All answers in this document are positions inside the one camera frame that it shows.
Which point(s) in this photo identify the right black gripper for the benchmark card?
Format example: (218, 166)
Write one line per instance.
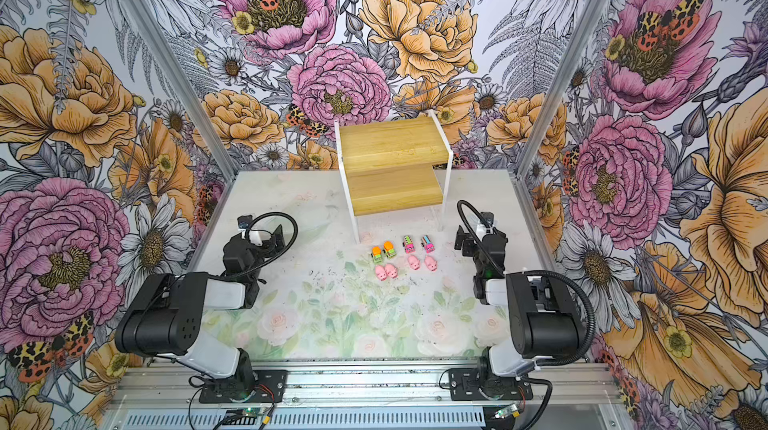
(474, 242)

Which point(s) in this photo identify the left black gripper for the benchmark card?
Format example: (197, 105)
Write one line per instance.
(270, 241)

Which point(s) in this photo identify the pink pig toy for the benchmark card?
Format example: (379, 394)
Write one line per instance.
(413, 261)
(391, 270)
(431, 263)
(381, 272)

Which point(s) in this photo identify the green orange mixer truck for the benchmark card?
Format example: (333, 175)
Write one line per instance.
(389, 249)
(378, 255)

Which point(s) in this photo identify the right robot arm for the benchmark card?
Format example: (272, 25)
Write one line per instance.
(551, 320)

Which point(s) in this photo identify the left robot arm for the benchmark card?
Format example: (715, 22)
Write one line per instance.
(164, 319)

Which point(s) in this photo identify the two-tier bamboo white shelf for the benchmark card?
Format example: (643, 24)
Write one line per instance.
(394, 165)

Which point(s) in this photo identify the pink teal toy truck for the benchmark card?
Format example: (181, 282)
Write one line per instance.
(427, 244)

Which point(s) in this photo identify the pink green toy truck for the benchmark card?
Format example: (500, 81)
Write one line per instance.
(408, 244)

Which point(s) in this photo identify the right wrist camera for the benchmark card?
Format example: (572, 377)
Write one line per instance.
(485, 224)

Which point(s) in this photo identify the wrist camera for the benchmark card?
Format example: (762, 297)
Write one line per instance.
(485, 224)
(244, 221)

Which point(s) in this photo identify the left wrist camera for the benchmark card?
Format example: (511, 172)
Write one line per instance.
(244, 221)

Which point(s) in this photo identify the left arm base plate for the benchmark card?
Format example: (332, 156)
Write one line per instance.
(265, 386)

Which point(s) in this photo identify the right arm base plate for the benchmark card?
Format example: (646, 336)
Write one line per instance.
(470, 384)

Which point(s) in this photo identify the aluminium front rail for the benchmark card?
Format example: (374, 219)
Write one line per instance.
(360, 383)

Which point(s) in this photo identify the right aluminium corner post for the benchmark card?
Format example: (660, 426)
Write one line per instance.
(582, 32)

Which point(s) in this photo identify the aluminium corner post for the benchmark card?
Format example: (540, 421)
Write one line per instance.
(582, 32)
(142, 15)

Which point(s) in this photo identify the left aluminium corner post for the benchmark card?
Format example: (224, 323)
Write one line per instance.
(142, 15)

